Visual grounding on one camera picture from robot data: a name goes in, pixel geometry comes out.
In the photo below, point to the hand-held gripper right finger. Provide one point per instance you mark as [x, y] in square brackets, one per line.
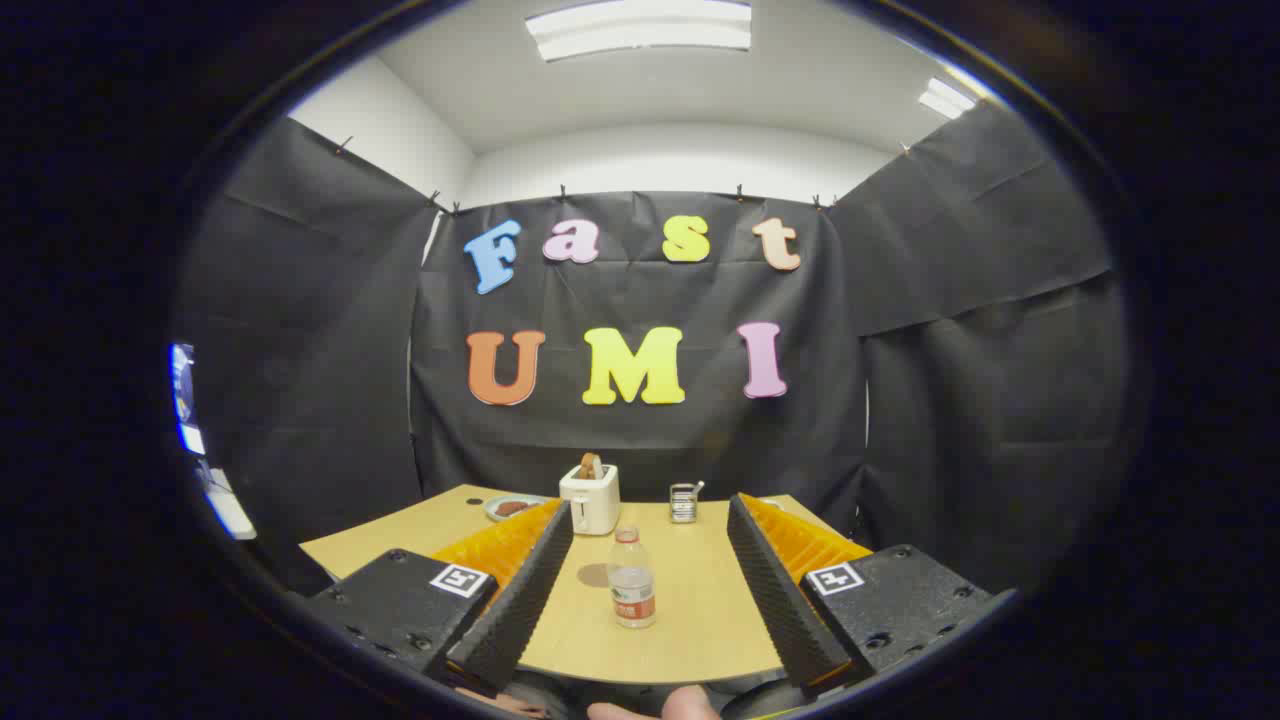
[780, 600]

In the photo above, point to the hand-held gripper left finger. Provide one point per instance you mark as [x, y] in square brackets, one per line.
[525, 600]

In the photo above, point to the round brown coaster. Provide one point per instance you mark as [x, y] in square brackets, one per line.
[592, 575]

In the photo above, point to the clear plastic juice bottle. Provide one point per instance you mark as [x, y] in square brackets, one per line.
[632, 590]

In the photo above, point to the wooden table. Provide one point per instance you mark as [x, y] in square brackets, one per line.
[690, 600]

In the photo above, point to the brown food piece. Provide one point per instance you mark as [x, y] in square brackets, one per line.
[511, 508]

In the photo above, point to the pale green plate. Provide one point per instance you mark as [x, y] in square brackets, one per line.
[493, 511]

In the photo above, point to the white toaster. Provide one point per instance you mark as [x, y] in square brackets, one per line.
[595, 505]

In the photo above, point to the brown bread slice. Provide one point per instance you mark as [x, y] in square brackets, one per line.
[589, 467]

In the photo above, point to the white flat object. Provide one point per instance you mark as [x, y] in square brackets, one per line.
[228, 508]

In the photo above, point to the bright monitor screen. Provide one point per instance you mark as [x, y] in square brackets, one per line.
[185, 400]

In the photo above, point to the small ceiling light panel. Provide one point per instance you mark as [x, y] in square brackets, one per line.
[945, 98]

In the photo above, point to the large ceiling light panel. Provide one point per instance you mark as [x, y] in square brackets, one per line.
[640, 28]

